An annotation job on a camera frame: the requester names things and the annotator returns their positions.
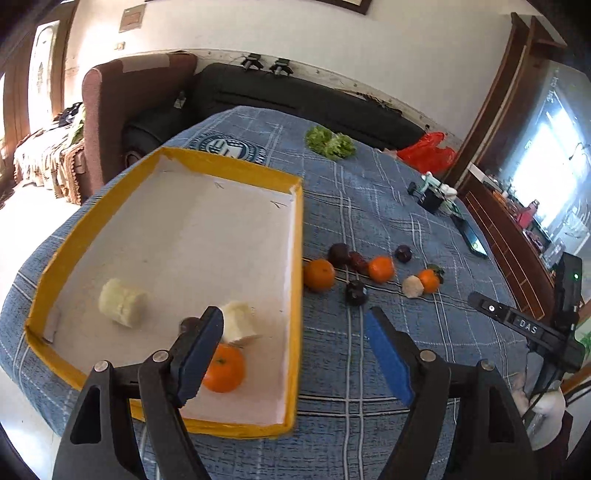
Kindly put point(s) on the wooden glass door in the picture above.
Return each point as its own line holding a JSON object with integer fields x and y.
{"x": 18, "y": 92}

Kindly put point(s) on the green lettuce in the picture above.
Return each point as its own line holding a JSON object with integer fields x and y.
{"x": 330, "y": 143}

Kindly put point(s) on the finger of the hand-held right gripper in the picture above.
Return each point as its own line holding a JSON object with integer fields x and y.
{"x": 489, "y": 306}

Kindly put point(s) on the white cylindrical food chunk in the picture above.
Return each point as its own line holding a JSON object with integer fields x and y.
{"x": 240, "y": 323}
{"x": 122, "y": 302}

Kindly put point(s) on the patterned sofa cover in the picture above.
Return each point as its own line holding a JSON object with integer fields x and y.
{"x": 44, "y": 157}

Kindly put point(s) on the brown armchair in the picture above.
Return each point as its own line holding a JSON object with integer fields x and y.
{"x": 120, "y": 101}

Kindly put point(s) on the mandarin with green leaf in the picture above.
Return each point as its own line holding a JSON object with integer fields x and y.
{"x": 429, "y": 281}

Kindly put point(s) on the dark wooden cabinet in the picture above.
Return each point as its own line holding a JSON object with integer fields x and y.
{"x": 498, "y": 120}

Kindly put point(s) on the red jujube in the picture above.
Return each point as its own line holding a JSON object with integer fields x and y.
{"x": 359, "y": 263}

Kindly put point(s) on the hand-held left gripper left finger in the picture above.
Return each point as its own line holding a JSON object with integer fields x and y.
{"x": 203, "y": 350}

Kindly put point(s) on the orange mandarin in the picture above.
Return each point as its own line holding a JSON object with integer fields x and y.
{"x": 382, "y": 269}
{"x": 318, "y": 275}
{"x": 226, "y": 371}

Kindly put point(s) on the framed wall picture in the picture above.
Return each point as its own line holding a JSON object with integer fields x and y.
{"x": 341, "y": 3}

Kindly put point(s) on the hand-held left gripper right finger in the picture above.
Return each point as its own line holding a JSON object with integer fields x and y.
{"x": 390, "y": 357}

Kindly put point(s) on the yellow cardboard tray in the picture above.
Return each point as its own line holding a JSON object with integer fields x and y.
{"x": 184, "y": 240}

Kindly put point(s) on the pile of dark clothes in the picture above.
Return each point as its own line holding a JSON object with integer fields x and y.
{"x": 69, "y": 115}

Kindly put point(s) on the red plastic bag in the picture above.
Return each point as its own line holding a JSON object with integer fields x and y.
{"x": 427, "y": 154}

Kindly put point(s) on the brown wall plaque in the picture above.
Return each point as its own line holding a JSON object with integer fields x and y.
{"x": 133, "y": 18}

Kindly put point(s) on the black smartphone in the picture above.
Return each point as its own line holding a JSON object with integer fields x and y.
{"x": 471, "y": 237}

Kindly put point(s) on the black leather sofa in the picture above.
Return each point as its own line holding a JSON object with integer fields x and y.
{"x": 286, "y": 97}

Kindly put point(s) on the blue plaid tablecloth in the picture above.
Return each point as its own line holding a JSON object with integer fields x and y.
{"x": 383, "y": 207}

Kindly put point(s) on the small black box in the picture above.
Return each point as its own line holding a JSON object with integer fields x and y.
{"x": 430, "y": 199}

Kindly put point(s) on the black device on sofa back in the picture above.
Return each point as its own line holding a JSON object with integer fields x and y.
{"x": 253, "y": 62}
{"x": 281, "y": 68}

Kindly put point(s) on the small white food chunk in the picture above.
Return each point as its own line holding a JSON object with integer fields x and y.
{"x": 412, "y": 287}

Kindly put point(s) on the dark purple plum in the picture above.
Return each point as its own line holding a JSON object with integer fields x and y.
{"x": 188, "y": 324}
{"x": 338, "y": 254}
{"x": 357, "y": 293}
{"x": 403, "y": 254}

